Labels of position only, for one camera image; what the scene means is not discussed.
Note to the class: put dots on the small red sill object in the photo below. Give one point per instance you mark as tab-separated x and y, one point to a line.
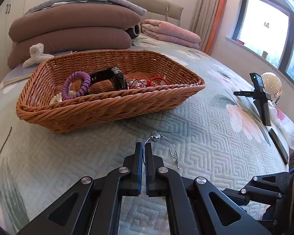
240	41

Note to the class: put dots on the stack of brown pillows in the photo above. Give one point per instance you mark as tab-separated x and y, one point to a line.
76	19

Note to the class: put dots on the small white plush toy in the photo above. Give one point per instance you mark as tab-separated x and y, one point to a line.
36	53

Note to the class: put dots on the white wardrobe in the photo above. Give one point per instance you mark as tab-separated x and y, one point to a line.
5	29

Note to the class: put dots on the black smartphone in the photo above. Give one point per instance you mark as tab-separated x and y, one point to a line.
279	146

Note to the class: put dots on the beige curtain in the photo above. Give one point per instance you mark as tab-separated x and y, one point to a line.
203	5

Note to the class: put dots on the black handheld camera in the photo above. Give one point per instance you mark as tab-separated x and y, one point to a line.
263	102

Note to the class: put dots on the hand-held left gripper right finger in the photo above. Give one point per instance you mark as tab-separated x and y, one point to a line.
149	171

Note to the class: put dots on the black wrist watch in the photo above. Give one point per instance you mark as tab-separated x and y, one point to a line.
120	78

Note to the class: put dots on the folded lilac grey blanket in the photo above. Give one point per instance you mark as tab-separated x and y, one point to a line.
127	3

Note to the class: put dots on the cream helmet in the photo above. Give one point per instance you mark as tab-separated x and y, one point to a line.
272	83

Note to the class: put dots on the lilac folded sheet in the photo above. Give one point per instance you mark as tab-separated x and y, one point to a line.
17	74

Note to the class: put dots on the brown stacked pillows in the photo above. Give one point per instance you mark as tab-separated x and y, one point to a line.
71	42

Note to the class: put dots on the dark framed window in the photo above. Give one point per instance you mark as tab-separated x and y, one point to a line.
264	22

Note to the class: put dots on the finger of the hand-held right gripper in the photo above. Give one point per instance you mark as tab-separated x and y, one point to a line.
250	195
272	181

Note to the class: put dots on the brown wicker basket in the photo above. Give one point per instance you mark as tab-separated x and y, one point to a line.
100	112

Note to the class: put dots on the beige upholstered headboard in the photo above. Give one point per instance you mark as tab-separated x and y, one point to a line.
161	7

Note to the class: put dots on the white window sill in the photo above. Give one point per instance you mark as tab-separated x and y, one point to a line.
245	50

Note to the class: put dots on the small dark sill object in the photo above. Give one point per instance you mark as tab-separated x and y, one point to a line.
265	54

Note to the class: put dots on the orange curtain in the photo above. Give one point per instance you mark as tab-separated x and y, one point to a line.
218	17

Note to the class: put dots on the folded pink blanket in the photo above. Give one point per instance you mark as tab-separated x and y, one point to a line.
169	33

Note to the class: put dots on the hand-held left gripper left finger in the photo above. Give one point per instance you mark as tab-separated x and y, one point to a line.
138	171

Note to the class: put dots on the white flower hair clip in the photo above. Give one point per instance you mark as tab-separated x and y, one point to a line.
56	99

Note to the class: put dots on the dark rolled cloth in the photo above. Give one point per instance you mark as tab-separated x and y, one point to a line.
133	30

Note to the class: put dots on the silver bangle with bead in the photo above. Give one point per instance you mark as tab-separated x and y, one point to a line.
155	136

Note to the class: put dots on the clear plastic bag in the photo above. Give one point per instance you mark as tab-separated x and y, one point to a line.
288	127

